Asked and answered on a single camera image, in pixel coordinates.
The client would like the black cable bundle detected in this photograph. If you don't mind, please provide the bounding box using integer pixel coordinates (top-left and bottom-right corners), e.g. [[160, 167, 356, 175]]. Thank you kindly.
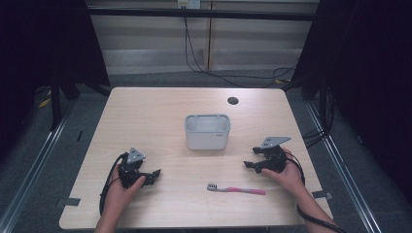
[[302, 86, 336, 150]]

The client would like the black wall cable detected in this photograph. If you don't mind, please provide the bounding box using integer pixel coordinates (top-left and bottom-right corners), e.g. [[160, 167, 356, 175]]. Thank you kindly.
[[182, 8, 299, 89]]

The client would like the dark curtain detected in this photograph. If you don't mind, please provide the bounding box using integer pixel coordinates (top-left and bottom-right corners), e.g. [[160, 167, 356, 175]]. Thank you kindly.
[[0, 0, 112, 163], [281, 0, 412, 198]]

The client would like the black metal stand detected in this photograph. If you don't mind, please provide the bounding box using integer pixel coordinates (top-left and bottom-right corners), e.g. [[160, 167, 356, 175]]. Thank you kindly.
[[50, 75, 63, 132]]

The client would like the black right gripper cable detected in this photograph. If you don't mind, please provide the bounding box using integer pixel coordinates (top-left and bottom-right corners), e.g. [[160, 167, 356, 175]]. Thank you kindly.
[[285, 152, 348, 233]]

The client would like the white wall socket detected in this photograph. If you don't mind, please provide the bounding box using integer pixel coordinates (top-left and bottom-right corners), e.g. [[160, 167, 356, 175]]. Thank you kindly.
[[177, 0, 202, 10]]

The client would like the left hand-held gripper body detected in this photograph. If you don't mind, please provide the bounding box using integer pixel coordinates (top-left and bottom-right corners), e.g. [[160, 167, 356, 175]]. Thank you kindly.
[[118, 147, 147, 189]]

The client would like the white plastic holder box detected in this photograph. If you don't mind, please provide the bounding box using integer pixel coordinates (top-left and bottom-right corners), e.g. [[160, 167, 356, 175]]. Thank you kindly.
[[184, 113, 231, 151]]

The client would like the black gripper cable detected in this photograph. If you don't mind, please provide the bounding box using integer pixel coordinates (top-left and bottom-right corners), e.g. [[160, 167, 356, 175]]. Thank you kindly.
[[98, 152, 129, 217], [285, 152, 348, 233]]

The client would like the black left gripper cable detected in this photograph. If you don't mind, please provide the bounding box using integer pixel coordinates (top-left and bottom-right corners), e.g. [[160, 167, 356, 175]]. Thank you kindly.
[[98, 152, 129, 217]]

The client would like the person's left hand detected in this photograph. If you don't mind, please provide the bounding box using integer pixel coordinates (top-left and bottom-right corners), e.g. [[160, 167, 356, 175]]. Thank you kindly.
[[106, 164, 148, 212]]

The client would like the metal floor rail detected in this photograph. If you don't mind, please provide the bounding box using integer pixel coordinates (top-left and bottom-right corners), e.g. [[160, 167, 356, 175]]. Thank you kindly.
[[0, 105, 75, 233], [304, 100, 384, 233]]

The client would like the grey tape strip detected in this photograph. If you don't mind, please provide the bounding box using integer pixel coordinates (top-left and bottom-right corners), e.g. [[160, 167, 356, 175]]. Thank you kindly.
[[312, 190, 334, 201], [54, 197, 82, 208]]

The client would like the black horizontal frame bar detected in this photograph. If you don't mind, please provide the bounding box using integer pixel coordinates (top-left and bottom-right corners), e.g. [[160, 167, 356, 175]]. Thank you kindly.
[[86, 7, 321, 22]]

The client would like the yellow floor item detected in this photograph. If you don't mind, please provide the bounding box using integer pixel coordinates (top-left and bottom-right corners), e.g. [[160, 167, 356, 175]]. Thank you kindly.
[[37, 96, 52, 110]]

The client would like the pink toothbrush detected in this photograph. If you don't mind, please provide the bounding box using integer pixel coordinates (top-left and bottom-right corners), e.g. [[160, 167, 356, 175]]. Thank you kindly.
[[206, 183, 267, 196]]

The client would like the person's right hand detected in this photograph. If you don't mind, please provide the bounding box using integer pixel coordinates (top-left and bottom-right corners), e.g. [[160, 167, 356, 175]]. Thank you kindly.
[[260, 147, 308, 196]]

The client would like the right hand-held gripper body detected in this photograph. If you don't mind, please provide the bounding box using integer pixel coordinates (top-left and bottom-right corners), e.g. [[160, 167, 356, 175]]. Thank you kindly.
[[258, 136, 292, 174]]

